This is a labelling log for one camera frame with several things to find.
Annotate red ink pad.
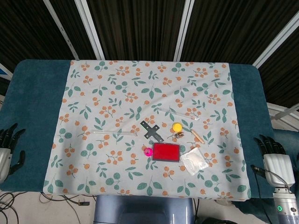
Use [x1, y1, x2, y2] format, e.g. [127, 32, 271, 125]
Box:
[151, 142, 181, 163]

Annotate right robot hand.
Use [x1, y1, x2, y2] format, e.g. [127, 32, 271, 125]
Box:
[253, 134, 296, 188]

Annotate clear glass tube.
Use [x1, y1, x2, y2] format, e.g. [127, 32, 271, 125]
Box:
[157, 106, 200, 121]
[91, 130, 137, 136]

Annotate black metal cross bracket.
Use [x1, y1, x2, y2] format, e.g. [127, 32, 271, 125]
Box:
[140, 120, 165, 143]

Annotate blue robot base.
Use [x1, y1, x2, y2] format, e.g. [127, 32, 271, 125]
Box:
[93, 195, 194, 224]

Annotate black cable on hand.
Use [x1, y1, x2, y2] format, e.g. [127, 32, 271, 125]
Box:
[250, 164, 292, 190]

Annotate floor cables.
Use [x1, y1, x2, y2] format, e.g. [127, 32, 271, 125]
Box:
[0, 191, 96, 224]

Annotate teal table cover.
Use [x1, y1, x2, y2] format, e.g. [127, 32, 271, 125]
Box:
[0, 59, 276, 203]

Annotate white plastic bag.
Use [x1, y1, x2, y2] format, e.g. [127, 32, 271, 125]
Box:
[180, 147, 209, 176]

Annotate wooden handled tool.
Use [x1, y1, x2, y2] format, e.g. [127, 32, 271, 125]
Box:
[190, 129, 205, 144]

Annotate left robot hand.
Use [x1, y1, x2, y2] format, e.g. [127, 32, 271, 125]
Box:
[0, 123, 26, 184]

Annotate floral patterned cloth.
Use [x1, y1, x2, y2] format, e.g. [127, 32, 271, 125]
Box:
[42, 59, 252, 201]

